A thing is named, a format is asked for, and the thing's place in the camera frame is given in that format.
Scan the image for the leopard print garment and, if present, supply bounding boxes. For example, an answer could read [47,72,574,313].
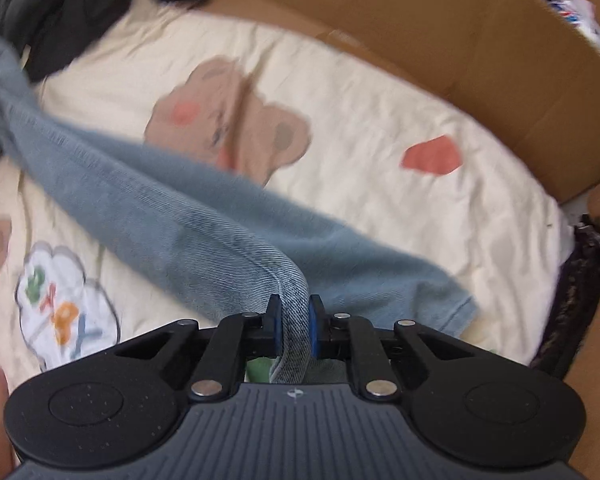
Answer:
[532,215,600,379]

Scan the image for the cream bear-print bed sheet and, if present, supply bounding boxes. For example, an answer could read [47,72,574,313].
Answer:
[0,0,577,386]

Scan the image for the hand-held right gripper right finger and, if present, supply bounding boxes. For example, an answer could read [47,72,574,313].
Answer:
[308,294,474,404]

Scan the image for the light blue denim jeans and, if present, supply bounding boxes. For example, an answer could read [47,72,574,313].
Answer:
[0,32,479,386]

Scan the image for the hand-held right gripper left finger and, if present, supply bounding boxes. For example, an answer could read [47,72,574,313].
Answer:
[113,294,286,403]

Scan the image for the brown cardboard sheet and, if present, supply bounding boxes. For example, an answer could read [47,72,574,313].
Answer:
[200,0,600,206]

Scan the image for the black clothes pile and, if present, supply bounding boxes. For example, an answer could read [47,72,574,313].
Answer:
[10,0,212,84]

